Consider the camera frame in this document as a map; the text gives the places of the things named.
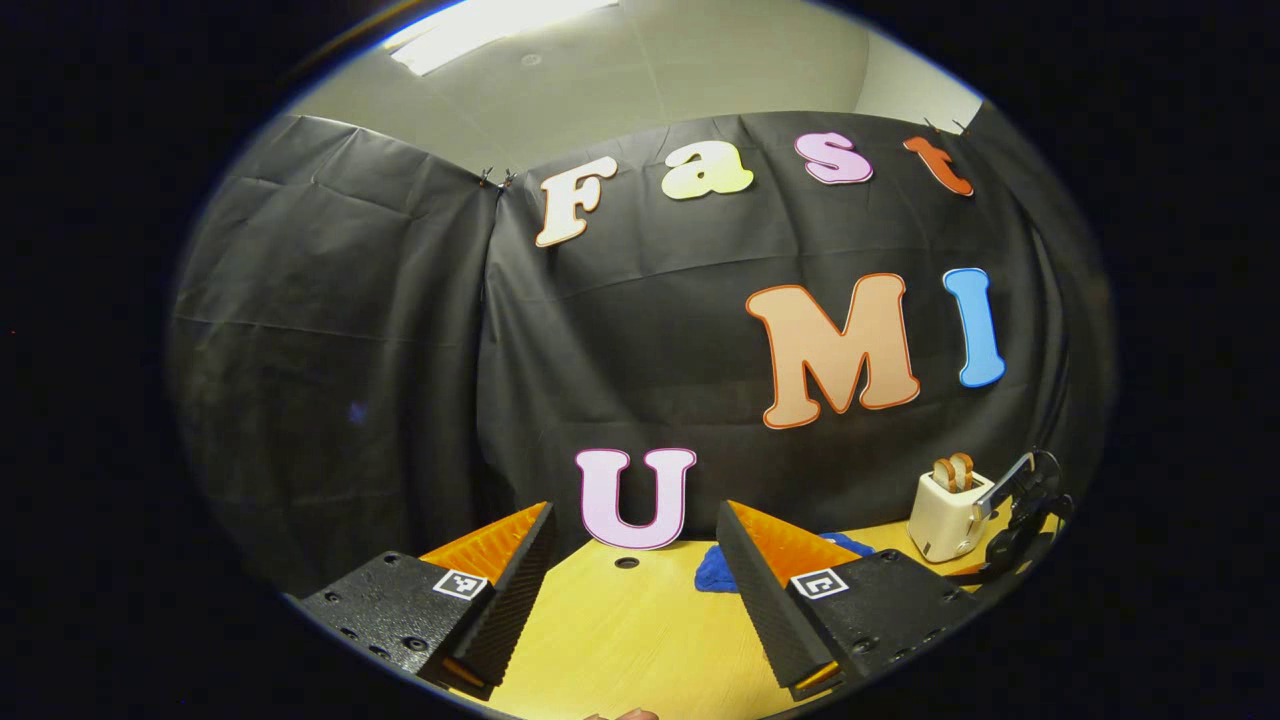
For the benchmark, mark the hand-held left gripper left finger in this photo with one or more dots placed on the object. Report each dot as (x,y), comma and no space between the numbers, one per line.
(515,610)

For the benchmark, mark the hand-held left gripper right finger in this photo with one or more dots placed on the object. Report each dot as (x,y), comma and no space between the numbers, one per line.
(755,610)

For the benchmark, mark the blue folded towel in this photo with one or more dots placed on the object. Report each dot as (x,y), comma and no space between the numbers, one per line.
(712,572)

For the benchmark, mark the toasted bread slice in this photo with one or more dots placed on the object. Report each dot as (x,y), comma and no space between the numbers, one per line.
(962,470)
(943,475)

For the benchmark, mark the white toaster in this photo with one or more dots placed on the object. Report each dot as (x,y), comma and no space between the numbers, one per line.
(940,520)

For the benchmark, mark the black backdrop cloth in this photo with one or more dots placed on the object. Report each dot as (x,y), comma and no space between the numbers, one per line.
(350,350)

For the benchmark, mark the ceiling light panel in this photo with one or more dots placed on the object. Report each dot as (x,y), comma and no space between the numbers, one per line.
(490,30)

